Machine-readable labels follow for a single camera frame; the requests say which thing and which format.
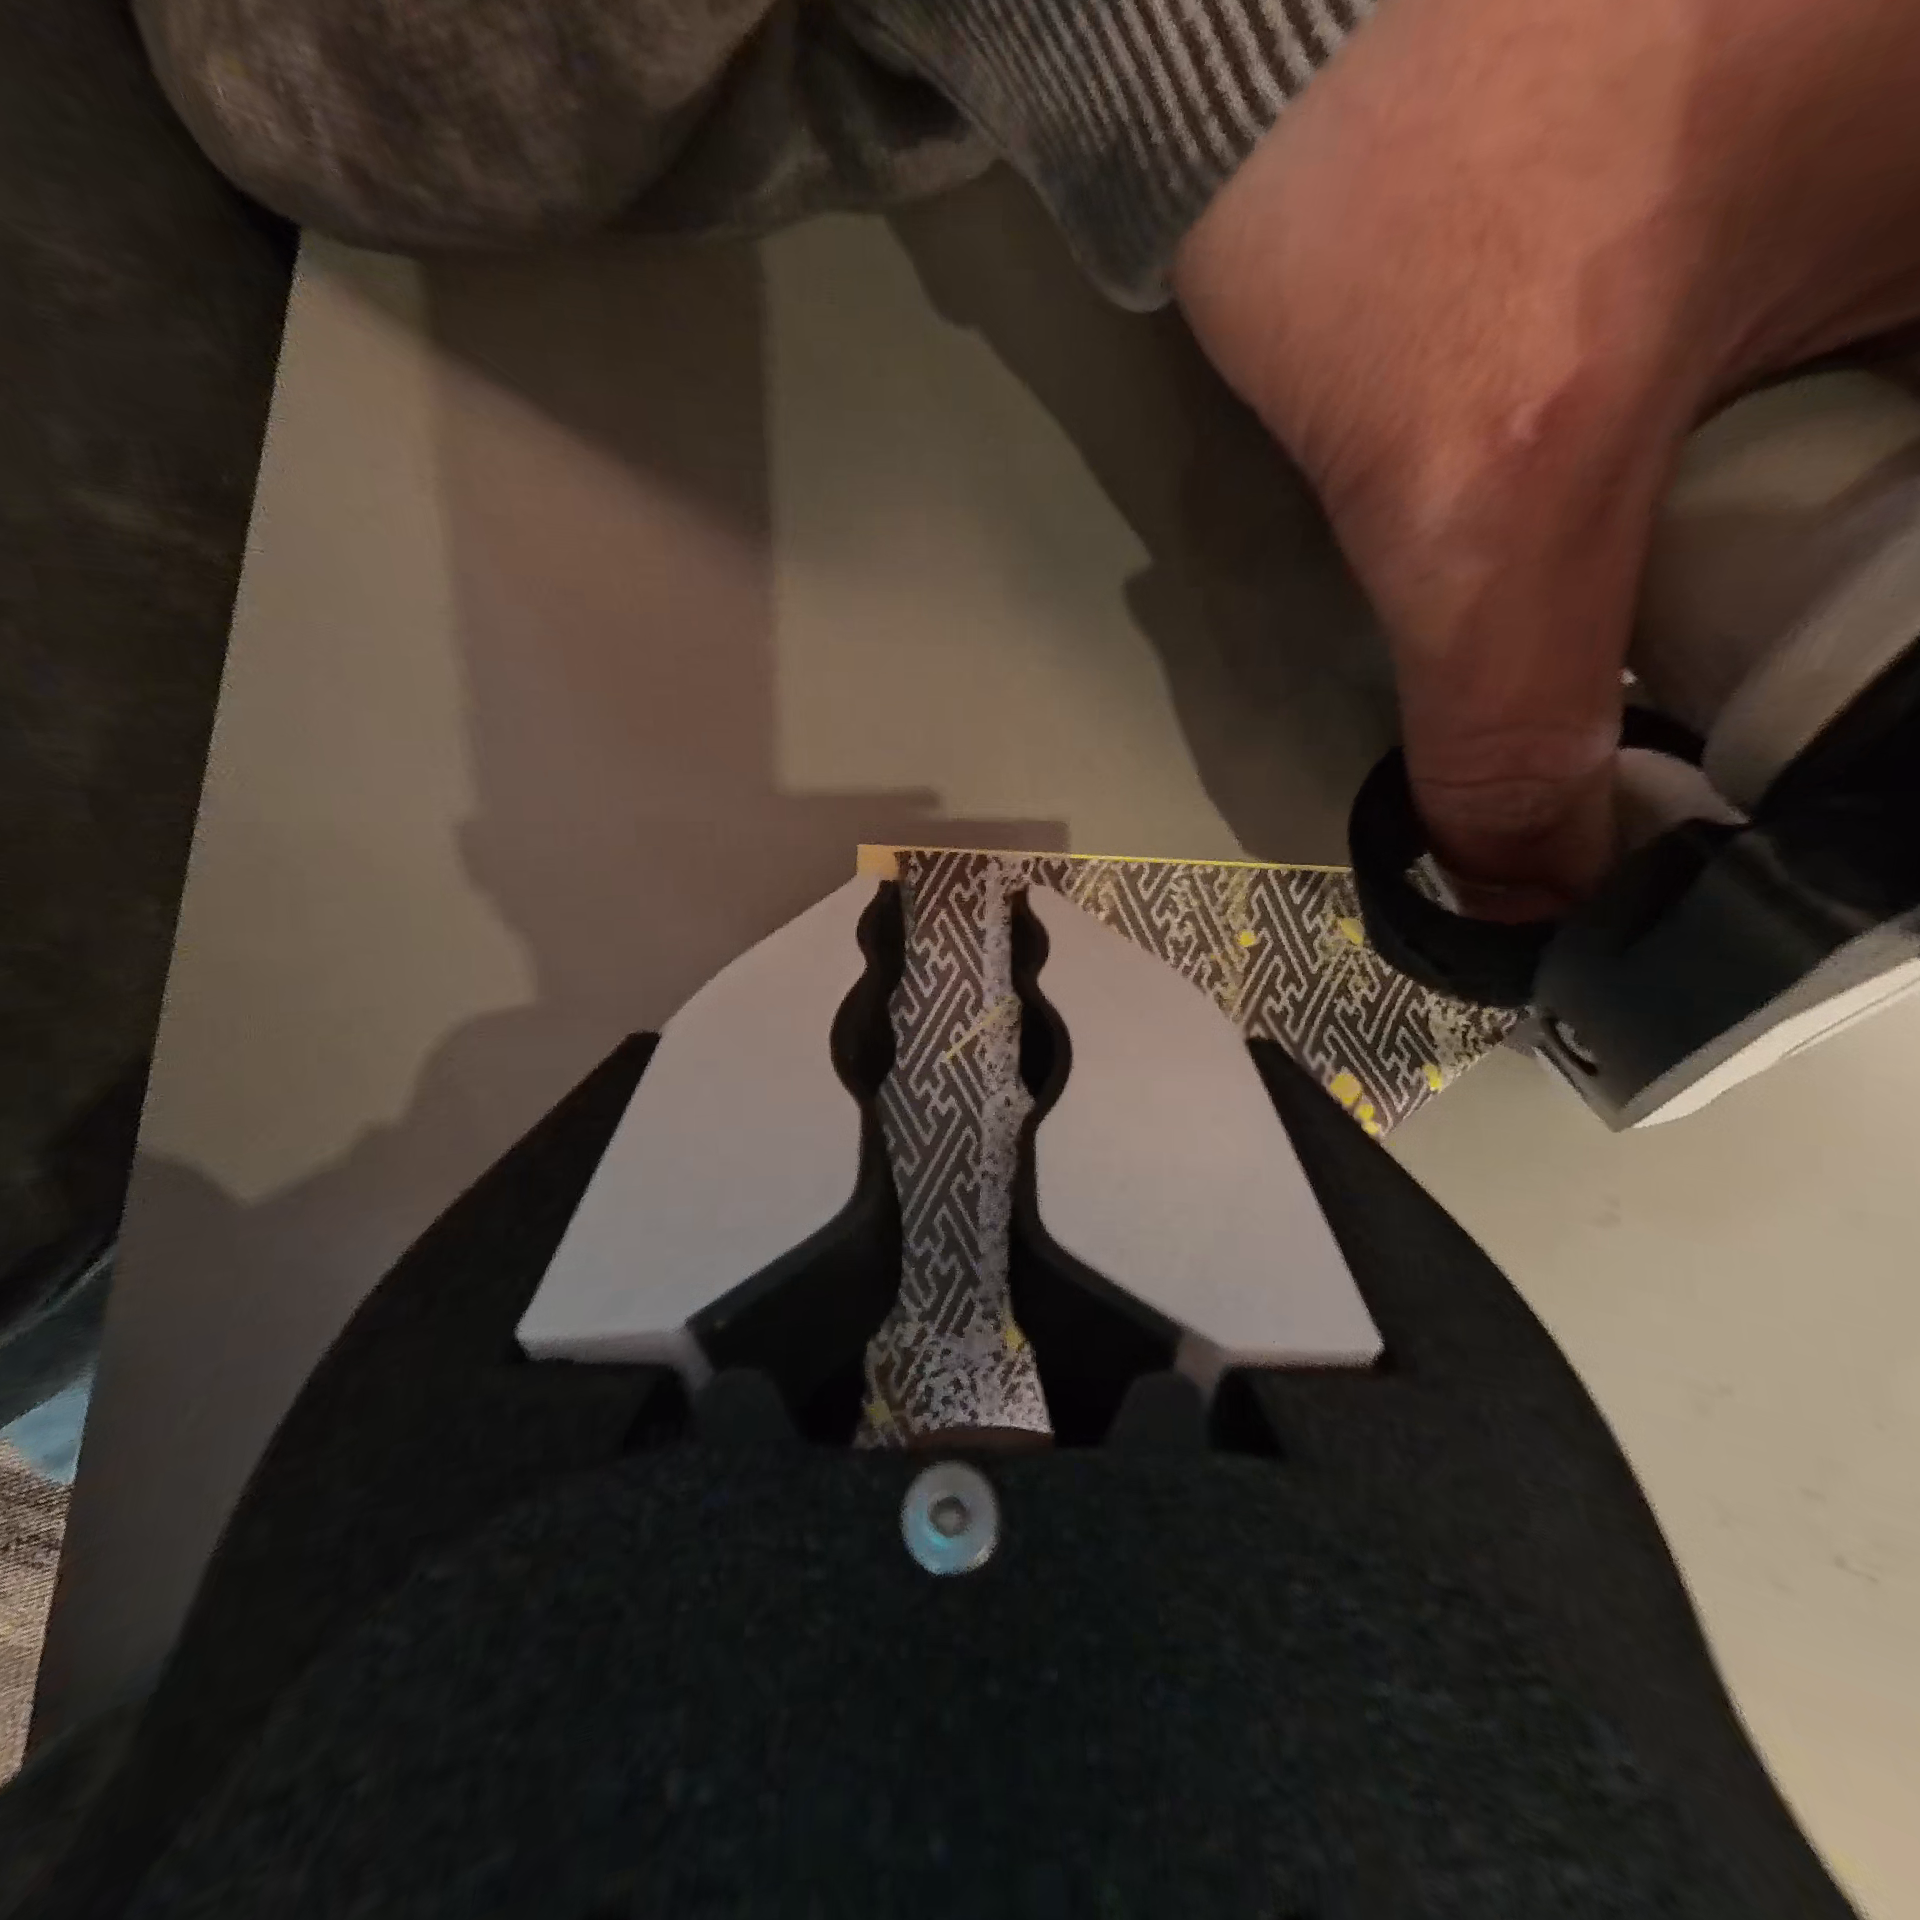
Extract person's dark trousers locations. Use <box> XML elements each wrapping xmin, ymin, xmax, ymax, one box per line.
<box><xmin>0</xmin><ymin>0</ymin><xmax>300</xmax><ymax>1338</ymax></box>

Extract black patterned origami paper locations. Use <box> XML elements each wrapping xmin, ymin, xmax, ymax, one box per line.
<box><xmin>856</xmin><ymin>843</ymin><xmax>1524</xmax><ymax>1455</ymax></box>

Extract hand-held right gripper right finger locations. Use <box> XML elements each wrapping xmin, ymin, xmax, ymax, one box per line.
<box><xmin>1009</xmin><ymin>883</ymin><xmax>1386</xmax><ymax>1455</ymax></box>

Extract person's grey sweater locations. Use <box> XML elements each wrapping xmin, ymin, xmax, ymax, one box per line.
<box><xmin>129</xmin><ymin>0</ymin><xmax>934</xmax><ymax>253</ymax></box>

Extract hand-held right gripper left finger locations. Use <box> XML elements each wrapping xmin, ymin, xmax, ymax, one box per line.
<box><xmin>514</xmin><ymin>883</ymin><xmax>910</xmax><ymax>1450</ymax></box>

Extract person's left hand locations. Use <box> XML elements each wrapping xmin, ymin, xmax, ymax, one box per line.
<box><xmin>1176</xmin><ymin>0</ymin><xmax>1920</xmax><ymax>924</ymax></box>

